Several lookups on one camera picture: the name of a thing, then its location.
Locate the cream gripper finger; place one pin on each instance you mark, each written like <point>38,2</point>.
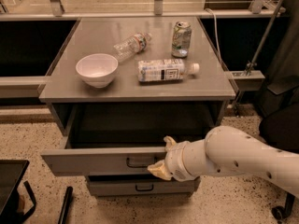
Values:
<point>160,170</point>
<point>169,143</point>

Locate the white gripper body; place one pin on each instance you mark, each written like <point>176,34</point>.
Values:
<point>175,161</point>

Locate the grey top drawer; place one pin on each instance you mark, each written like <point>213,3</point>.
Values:
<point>125,138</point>

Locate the grey drawer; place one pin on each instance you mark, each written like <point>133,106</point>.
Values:
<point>123,185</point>
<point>125,138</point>

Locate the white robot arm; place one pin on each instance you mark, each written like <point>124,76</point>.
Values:
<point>228,151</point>

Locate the grey bottom drawer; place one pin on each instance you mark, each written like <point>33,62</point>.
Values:
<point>123,185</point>

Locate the grey drawer cabinet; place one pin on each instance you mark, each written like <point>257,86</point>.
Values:
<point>64,88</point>

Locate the white labelled drink bottle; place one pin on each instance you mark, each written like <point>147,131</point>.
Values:
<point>165,70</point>

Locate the black office chair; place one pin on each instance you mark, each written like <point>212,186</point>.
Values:
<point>280,129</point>

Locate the white bowl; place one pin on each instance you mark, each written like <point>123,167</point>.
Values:
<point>97,70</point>

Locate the metal clamp stand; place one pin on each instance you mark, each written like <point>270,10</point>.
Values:
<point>249,73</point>

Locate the clear crushed water bottle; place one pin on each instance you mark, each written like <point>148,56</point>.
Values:
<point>131,46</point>

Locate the green soda can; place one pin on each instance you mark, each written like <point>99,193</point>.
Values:
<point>181,39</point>

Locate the black bar on floor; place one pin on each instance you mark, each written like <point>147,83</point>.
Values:
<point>66,204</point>

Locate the black side table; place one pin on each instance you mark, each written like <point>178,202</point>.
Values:
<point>11,173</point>

